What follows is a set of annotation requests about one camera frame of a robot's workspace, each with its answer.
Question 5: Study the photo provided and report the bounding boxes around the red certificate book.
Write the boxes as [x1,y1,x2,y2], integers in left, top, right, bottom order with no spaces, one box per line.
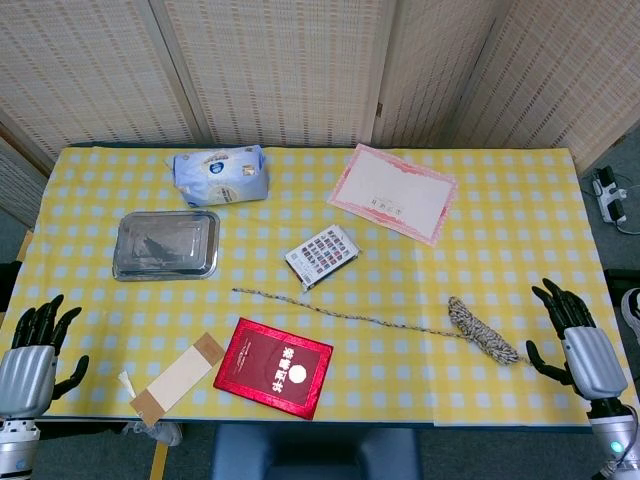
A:
[212,316,335,422]

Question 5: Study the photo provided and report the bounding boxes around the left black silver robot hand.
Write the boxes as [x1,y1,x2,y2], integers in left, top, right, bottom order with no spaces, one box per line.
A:
[0,293,91,420]

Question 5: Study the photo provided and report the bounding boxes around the woven bamboo folding screen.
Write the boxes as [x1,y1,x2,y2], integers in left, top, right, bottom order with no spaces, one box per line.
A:
[0,0,640,221]

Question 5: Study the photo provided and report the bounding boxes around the white power strip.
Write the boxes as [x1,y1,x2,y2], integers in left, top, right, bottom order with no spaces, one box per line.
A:
[591,166,632,225]

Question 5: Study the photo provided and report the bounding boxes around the small box with colourful grid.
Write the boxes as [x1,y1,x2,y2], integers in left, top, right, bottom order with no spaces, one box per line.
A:
[284,223,362,293]

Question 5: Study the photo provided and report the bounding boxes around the speckled braided rope bundle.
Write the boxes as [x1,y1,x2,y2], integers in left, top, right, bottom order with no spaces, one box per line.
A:
[231,286,532,369]

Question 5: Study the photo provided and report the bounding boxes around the white crumpled object under table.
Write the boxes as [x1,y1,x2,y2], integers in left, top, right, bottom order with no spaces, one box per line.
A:
[121,420,184,448]

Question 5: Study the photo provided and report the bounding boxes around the rectangular stainless steel tray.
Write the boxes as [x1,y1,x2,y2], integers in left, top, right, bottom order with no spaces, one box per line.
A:
[111,209,222,283]

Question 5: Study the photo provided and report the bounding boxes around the yellow white checkered tablecloth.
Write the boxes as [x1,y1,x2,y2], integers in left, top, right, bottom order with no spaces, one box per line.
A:
[0,145,627,427]

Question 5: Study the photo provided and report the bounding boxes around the blue white tissue pack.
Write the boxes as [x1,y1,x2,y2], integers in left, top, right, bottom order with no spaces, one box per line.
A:
[172,144,272,209]

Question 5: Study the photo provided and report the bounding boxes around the dark blue chair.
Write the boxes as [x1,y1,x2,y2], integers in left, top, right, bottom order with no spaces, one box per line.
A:
[208,423,424,480]

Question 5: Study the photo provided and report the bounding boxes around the white sneaker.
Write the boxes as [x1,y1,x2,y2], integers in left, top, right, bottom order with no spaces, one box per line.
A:
[620,286,640,347]

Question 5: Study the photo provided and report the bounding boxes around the pink bordered paper certificate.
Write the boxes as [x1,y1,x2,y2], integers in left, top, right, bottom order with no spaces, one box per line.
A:
[326,142,460,248]

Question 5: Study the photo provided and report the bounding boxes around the black object beside table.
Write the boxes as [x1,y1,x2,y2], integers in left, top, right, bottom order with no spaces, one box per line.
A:
[0,260,24,314]

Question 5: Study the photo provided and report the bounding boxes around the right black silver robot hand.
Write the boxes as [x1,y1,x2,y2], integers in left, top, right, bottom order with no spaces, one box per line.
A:
[524,277,629,404]

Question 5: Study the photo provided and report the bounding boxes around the beige brown paper bookmark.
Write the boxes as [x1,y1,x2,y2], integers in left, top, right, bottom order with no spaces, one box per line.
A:
[117,330,226,429]

